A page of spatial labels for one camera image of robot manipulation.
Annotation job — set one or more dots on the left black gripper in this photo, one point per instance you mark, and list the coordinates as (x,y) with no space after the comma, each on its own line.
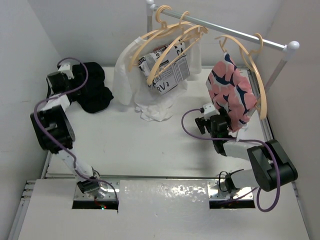
(67,79)

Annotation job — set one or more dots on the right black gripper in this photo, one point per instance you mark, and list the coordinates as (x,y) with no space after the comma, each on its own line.
(201,123)

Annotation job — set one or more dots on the black t shirt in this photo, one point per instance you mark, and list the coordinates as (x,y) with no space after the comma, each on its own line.
(94,96)

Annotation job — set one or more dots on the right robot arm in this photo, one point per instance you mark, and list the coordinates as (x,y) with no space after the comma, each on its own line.
(268,159)

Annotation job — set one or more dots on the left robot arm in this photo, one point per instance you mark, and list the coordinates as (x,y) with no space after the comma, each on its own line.
(55,134)

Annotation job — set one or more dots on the pink patterned t shirt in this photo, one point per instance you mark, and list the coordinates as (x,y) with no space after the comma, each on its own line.
(229,90)

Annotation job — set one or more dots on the newspaper print t shirt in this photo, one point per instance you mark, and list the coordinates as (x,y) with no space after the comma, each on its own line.
(173,70)

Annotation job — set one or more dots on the white t shirt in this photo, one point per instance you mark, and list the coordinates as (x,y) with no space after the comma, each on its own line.
(131,88)

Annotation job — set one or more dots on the metal clothes rack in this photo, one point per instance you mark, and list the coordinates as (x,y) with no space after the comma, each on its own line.
(288,50)

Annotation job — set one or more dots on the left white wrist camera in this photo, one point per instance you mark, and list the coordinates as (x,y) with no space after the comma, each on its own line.
(66,69)

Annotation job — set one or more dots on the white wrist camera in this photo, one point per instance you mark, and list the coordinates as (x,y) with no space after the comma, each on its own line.
(66,69)
(209,110)

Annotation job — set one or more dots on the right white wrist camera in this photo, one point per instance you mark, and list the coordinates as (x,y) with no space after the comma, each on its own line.
(209,110)

